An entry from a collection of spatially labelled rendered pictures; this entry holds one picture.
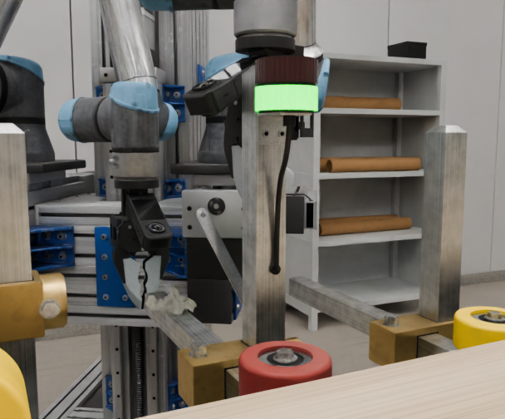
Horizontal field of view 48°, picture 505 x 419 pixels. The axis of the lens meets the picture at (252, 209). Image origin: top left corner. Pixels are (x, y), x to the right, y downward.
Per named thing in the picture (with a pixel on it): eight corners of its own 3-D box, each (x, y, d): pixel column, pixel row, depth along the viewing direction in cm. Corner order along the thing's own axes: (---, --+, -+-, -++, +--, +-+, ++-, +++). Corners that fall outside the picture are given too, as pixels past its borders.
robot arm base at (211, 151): (205, 160, 134) (204, 118, 133) (269, 160, 132) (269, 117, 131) (191, 163, 119) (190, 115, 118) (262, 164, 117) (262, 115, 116)
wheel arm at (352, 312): (287, 300, 97) (287, 275, 97) (304, 298, 99) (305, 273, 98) (493, 409, 58) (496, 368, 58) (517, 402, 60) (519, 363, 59)
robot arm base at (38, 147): (7, 160, 140) (5, 119, 138) (66, 160, 138) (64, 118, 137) (-30, 162, 125) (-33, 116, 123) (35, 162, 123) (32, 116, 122)
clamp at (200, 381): (177, 394, 61) (177, 348, 60) (287, 372, 67) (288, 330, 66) (195, 416, 56) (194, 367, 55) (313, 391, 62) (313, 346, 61)
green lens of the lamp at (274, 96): (244, 111, 56) (244, 88, 56) (297, 112, 58) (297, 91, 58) (272, 108, 51) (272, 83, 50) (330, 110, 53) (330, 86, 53)
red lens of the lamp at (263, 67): (244, 86, 56) (244, 62, 55) (297, 87, 58) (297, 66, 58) (272, 80, 50) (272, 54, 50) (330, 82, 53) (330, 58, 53)
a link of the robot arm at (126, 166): (165, 153, 90) (113, 153, 86) (165, 181, 90) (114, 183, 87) (152, 151, 97) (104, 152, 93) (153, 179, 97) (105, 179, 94)
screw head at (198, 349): (185, 352, 59) (185, 342, 59) (204, 349, 60) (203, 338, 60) (192, 360, 57) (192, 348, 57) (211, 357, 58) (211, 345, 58)
